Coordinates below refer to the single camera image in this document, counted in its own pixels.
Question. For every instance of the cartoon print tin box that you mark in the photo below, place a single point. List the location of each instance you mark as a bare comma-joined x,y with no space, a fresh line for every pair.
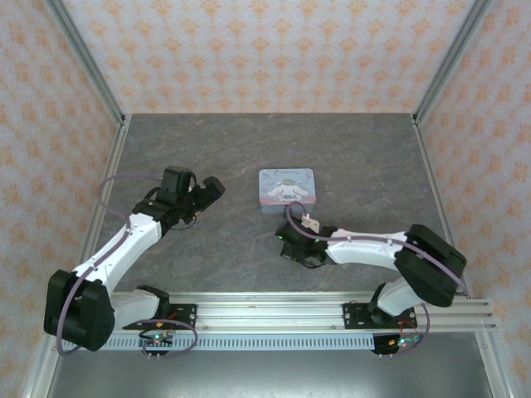
286,186

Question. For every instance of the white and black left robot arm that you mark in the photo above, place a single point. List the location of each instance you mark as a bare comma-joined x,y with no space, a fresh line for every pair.
124,244

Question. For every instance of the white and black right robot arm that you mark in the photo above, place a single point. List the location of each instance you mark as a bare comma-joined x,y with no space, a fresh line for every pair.
365,248

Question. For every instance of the grey metal sheet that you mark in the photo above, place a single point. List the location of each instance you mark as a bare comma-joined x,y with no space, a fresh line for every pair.
269,375

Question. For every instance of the small circuit board with LEDs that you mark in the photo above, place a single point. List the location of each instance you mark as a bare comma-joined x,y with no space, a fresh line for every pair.
157,341
398,343

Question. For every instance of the aluminium table side rail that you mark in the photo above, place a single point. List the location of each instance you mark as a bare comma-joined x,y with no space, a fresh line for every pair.
433,182
110,182

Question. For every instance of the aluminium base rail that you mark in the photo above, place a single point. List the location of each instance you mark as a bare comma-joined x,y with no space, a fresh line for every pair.
269,311

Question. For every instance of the aluminium frame post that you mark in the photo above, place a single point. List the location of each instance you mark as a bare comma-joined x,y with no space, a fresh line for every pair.
89,70
448,66

